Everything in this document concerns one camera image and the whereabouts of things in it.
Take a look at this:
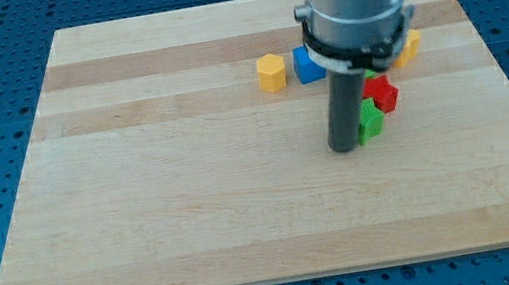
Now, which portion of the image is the blue cube block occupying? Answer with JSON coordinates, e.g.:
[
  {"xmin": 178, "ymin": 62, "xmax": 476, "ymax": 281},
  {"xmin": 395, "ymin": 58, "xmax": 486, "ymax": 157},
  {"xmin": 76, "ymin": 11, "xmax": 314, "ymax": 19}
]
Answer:
[{"xmin": 292, "ymin": 46, "xmax": 326, "ymax": 85}]

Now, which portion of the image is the green block behind rod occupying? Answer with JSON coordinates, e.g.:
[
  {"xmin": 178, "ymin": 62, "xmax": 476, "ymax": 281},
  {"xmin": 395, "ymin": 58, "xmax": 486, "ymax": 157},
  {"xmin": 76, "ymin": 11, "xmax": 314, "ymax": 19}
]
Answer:
[{"xmin": 365, "ymin": 69, "xmax": 378, "ymax": 79}]

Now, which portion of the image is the red star block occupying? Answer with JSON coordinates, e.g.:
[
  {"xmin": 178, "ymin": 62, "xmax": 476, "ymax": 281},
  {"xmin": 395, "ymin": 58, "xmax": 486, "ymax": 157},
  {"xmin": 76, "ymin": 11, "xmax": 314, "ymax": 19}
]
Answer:
[{"xmin": 363, "ymin": 75, "xmax": 399, "ymax": 114}]

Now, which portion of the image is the green star block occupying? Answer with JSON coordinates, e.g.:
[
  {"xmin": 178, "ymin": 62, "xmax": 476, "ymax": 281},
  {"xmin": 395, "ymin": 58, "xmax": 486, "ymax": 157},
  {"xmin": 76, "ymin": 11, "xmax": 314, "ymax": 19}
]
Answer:
[{"xmin": 358, "ymin": 98, "xmax": 385, "ymax": 146}]

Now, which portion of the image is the light wooden board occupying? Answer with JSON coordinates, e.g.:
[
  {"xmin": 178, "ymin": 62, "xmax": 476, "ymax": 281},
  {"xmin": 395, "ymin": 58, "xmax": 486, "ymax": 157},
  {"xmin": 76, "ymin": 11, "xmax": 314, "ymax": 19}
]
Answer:
[{"xmin": 0, "ymin": 0, "xmax": 509, "ymax": 285}]

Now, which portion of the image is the yellow block behind arm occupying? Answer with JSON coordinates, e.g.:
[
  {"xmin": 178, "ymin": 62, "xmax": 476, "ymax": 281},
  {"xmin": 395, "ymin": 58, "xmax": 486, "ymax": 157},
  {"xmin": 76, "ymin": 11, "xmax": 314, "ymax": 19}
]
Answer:
[{"xmin": 393, "ymin": 29, "xmax": 421, "ymax": 68}]

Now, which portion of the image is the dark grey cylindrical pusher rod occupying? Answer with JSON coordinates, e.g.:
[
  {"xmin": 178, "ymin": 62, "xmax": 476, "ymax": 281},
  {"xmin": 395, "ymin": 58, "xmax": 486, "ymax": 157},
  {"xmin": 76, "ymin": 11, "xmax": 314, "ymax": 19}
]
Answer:
[{"xmin": 327, "ymin": 69, "xmax": 365, "ymax": 153}]

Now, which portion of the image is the yellow hexagon block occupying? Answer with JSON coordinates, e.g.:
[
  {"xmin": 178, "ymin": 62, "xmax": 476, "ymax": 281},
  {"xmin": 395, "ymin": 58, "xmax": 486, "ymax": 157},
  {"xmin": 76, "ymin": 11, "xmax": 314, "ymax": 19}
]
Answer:
[{"xmin": 256, "ymin": 53, "xmax": 287, "ymax": 93}]

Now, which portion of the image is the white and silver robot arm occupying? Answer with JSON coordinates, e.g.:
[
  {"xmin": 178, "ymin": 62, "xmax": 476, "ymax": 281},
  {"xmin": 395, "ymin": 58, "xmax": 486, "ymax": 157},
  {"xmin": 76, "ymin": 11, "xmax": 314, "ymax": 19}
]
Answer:
[{"xmin": 294, "ymin": 0, "xmax": 414, "ymax": 153}]

